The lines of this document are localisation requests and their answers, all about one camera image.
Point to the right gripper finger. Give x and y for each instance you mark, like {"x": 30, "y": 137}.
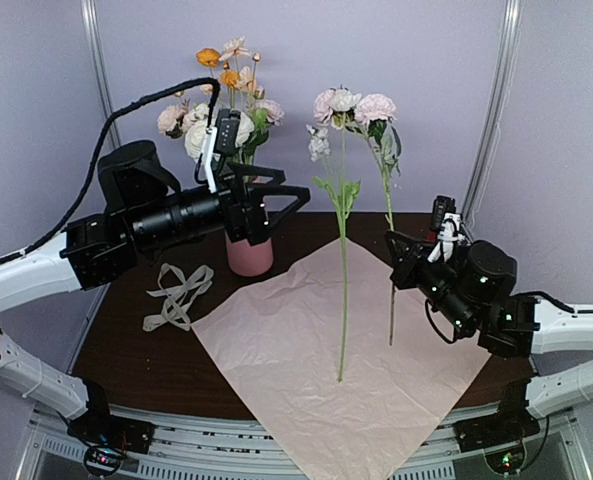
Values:
{"x": 405, "y": 270}
{"x": 401, "y": 244}

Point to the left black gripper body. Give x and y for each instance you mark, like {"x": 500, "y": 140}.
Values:
{"x": 158, "y": 225}

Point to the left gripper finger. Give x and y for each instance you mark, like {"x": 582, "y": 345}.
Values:
{"x": 293, "y": 197}
{"x": 241, "y": 174}

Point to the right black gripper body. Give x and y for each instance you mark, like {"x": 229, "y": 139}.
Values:
{"x": 454, "y": 310}

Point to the peach rose flower stem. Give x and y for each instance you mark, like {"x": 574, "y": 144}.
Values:
{"x": 170, "y": 122}

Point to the cream ribbon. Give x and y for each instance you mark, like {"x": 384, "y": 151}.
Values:
{"x": 178, "y": 293}

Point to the pink wrapping paper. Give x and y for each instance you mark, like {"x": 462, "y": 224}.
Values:
{"x": 346, "y": 376}

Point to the orange flower stem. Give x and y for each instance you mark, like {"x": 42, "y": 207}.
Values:
{"x": 220, "y": 69}

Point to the lilac carnation flower stem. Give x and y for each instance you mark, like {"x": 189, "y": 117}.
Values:
{"x": 373, "y": 123}

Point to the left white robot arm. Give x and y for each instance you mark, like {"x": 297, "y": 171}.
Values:
{"x": 39, "y": 273}

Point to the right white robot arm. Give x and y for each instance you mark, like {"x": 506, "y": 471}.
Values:
{"x": 562, "y": 327}

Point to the pink tapered vase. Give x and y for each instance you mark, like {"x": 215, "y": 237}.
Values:
{"x": 249, "y": 260}

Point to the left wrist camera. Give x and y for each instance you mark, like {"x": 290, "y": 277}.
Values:
{"x": 220, "y": 139}

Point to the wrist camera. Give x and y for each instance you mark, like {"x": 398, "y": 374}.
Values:
{"x": 220, "y": 139}
{"x": 446, "y": 224}

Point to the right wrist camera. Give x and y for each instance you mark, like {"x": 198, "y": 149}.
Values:
{"x": 446, "y": 224}

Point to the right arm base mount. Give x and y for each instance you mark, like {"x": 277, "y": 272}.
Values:
{"x": 500, "y": 438}

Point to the left aluminium corner post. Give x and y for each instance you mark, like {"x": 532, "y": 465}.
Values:
{"x": 116, "y": 136}

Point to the aluminium corner post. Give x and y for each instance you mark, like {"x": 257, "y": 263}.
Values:
{"x": 116, "y": 136}
{"x": 500, "y": 92}

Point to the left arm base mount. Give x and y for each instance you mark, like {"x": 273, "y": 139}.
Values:
{"x": 108, "y": 442}

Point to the right aluminium corner post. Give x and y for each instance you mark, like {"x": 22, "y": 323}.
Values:
{"x": 500, "y": 92}

